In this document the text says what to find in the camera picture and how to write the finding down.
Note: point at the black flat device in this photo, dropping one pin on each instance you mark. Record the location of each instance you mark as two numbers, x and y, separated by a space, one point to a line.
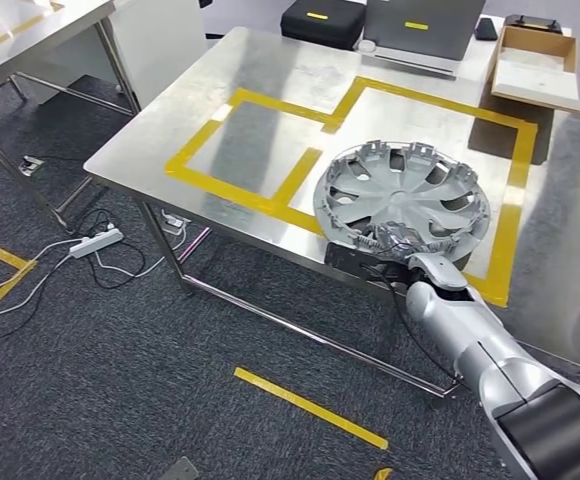
532 23

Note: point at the black carrying case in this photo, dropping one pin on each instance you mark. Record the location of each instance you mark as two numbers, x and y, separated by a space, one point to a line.
320 30

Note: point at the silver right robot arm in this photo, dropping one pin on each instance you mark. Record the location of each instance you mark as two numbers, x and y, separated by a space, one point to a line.
450 318

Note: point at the grey flat case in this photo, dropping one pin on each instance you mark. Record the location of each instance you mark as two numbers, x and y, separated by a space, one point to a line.
420 40

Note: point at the open cardboard box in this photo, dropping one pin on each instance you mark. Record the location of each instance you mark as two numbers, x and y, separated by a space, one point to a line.
534 83

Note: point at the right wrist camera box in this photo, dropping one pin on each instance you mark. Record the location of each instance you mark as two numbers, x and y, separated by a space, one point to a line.
345 258

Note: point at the yellow floor tape strip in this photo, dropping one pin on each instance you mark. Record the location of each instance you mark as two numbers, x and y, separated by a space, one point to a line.
310 409

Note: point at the short yellow floor tape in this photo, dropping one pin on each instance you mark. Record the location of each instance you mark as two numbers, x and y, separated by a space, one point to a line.
382 474

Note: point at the yellow workbench tape outline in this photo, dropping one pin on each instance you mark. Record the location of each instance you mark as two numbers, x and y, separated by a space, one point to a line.
505 252

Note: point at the metal floor socket plate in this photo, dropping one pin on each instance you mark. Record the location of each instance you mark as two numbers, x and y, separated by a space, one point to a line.
32 166

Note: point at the white power strip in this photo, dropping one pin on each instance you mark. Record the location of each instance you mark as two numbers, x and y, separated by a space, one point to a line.
95 243

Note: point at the steel table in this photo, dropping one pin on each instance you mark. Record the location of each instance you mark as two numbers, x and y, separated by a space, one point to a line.
20 46

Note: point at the small white round object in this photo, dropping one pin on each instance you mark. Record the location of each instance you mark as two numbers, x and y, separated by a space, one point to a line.
366 46

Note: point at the silver plastic wheel cover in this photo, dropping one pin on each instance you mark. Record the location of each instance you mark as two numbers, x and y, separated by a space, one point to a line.
400 199

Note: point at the steel workbench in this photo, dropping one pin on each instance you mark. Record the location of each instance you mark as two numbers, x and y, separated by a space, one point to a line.
270 66

